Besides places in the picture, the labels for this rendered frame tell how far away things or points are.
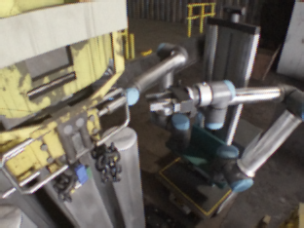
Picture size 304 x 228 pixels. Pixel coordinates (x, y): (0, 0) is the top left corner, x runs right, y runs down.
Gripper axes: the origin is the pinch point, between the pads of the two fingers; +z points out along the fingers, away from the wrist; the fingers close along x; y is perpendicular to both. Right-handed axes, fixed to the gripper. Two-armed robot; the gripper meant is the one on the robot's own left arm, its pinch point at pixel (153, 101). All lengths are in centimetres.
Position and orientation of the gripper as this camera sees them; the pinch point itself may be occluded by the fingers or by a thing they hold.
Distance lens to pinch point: 72.3
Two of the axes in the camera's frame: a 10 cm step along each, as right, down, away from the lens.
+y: -0.2, -8.1, -5.9
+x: 2.6, 5.6, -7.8
